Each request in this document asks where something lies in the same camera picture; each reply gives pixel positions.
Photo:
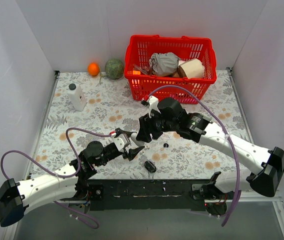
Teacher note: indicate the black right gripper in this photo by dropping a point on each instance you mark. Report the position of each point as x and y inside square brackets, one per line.
[146, 127]

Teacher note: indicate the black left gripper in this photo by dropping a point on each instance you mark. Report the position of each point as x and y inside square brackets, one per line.
[126, 152]

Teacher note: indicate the white earbud charging case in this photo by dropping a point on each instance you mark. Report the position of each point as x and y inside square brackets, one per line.
[133, 137]

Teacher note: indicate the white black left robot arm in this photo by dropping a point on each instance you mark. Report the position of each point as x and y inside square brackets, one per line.
[17, 198]

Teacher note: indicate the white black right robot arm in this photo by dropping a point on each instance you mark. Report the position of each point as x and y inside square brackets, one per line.
[264, 168]

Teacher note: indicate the black earbud charging case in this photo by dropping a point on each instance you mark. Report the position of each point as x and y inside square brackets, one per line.
[150, 167]

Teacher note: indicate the floral patterned table mat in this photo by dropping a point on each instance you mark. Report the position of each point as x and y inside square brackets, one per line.
[109, 106]

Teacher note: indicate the clear plastic snack wrapper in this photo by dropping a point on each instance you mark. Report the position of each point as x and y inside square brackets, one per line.
[146, 70]

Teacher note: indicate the crumpled grey bag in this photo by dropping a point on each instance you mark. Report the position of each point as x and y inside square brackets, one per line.
[163, 64]

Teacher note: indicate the red plastic shopping basket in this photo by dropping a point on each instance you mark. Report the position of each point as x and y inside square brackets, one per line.
[139, 51]

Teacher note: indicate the white bottle black cap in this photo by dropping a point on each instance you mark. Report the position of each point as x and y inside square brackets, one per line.
[76, 96]

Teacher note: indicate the green melon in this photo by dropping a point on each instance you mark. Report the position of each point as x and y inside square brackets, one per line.
[114, 69]

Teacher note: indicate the beige paper roll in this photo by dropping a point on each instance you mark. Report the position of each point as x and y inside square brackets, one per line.
[191, 69]

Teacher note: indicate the orange fruit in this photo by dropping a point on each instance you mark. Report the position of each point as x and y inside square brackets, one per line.
[93, 69]

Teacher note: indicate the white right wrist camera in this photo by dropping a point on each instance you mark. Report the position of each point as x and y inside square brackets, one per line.
[151, 103]

